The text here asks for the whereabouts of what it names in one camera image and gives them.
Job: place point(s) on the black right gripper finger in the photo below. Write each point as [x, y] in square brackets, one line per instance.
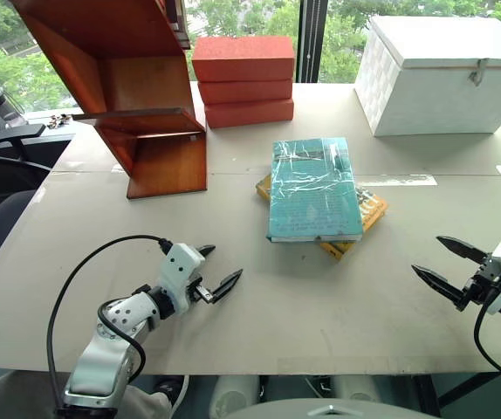
[464, 249]
[440, 283]

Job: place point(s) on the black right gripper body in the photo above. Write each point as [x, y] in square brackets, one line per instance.
[488, 283]

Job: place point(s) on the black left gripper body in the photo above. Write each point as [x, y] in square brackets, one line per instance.
[198, 290]

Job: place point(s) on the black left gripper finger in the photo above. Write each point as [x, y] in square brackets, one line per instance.
[207, 250]
[228, 284]

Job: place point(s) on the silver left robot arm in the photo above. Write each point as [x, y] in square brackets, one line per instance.
[102, 358]

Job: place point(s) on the brown wooden bookshelf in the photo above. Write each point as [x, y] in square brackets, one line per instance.
[167, 166]

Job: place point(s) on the yellow book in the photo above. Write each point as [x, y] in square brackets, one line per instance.
[372, 207]

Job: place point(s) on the teal plastic-wrapped book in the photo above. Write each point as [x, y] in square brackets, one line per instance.
[313, 192]

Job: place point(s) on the clear tape strip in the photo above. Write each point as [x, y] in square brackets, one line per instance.
[399, 180]

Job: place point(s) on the black shoe white sole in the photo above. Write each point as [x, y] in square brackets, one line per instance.
[169, 388]

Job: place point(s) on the white rounded shape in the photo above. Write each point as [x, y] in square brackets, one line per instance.
[357, 388]
[235, 393]

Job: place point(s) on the black table leg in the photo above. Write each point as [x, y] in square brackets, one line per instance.
[427, 393]

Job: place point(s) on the white lidded box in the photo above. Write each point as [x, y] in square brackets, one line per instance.
[434, 100]

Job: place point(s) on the grey rounded shape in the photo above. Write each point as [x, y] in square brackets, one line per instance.
[329, 410]

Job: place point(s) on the small brown clips pile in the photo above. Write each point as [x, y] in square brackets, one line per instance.
[58, 121]

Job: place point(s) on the black office chair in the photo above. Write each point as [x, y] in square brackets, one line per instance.
[2, 209]

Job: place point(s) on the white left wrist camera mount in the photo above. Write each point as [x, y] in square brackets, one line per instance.
[180, 262]

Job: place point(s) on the black window frame post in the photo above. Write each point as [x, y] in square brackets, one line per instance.
[313, 39]

